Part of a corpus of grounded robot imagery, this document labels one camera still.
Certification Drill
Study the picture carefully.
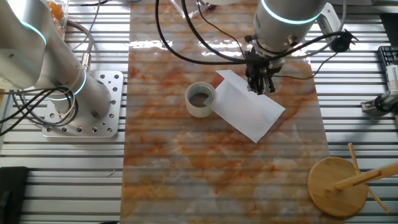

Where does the clear plastic fruit box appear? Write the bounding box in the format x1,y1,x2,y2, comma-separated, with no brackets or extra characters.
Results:
46,0,70,37

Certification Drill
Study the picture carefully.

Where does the grey metal clamp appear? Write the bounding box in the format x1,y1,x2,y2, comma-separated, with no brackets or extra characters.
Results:
360,91,398,118

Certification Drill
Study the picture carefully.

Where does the black keyboard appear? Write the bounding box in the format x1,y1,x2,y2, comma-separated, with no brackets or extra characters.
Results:
377,45,398,68

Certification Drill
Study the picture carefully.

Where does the grey hose with metal connector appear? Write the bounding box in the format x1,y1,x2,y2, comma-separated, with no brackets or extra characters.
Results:
67,19,95,73

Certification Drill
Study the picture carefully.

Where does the clear packing tape roll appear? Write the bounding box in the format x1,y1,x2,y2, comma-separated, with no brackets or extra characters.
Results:
184,81,218,118

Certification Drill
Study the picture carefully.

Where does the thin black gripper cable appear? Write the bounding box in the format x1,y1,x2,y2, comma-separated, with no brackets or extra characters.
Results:
272,51,340,79

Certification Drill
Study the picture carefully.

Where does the clear plastic long box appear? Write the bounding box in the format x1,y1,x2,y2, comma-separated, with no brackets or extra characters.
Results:
170,0,218,19

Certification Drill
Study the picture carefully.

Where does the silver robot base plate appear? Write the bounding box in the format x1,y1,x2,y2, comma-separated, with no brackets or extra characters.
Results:
42,70,124,138

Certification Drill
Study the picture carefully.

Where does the orange fruit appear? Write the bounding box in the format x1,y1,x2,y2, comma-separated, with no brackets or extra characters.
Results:
47,1,65,21

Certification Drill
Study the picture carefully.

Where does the wooden mug tree stand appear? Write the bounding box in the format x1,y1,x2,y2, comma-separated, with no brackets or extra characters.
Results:
307,142,398,218

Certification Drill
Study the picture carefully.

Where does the orange marble pattern mat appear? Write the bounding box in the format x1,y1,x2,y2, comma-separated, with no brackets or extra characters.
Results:
119,0,343,224

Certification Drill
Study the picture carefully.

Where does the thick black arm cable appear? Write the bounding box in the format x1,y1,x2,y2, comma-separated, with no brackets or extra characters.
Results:
154,0,349,65
181,0,249,62

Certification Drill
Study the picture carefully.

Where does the white paper sheet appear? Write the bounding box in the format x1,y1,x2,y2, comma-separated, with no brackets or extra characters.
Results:
203,69,286,144

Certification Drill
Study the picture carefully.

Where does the ribbed silver camera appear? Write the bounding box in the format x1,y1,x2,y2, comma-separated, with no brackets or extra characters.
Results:
385,64,398,97

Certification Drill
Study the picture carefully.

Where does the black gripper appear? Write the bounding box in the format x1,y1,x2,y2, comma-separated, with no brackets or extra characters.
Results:
244,46,285,96

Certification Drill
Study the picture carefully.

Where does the thin grey cable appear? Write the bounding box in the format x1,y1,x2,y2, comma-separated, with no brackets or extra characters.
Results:
70,0,102,52

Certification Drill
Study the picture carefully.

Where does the black box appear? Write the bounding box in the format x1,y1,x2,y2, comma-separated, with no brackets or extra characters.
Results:
0,166,29,224

